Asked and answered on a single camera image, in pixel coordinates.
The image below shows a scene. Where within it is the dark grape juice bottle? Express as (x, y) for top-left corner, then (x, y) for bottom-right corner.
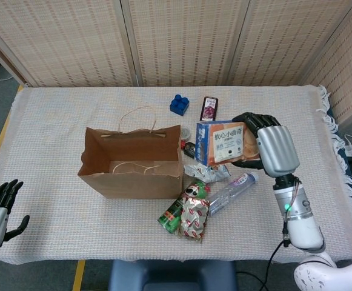
(199, 96), (220, 122)

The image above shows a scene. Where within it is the clear plastic water bottle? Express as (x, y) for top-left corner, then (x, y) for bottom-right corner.
(208, 171), (260, 218)

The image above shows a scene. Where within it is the red silver snack packet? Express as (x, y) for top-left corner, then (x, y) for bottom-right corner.
(177, 196), (210, 243)

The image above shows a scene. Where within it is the small black device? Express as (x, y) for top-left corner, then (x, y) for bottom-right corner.
(182, 141), (198, 158)

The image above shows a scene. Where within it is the white woven tablecloth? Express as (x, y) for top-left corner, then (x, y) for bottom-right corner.
(0, 84), (352, 267)

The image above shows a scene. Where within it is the blue building block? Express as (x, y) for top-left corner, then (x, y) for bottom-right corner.
(169, 94), (190, 116)

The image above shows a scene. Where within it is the bamboo folding screen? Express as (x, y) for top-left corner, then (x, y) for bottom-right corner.
(0, 0), (352, 125)

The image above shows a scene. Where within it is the blue orange cookie box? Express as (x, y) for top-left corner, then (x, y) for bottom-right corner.
(195, 119), (261, 167)

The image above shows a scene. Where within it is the brown paper bag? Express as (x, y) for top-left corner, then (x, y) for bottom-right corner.
(77, 105), (184, 200)

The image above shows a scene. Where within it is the silver snack pouch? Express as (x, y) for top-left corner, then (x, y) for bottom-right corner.
(184, 162), (233, 184)

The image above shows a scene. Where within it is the right black grey robot hand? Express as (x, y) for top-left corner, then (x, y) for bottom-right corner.
(231, 112), (301, 178)

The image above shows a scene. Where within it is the green chips can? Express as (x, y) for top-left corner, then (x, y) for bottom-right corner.
(158, 180), (211, 234)

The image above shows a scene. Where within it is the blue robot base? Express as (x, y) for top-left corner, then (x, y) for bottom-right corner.
(108, 259), (237, 291)

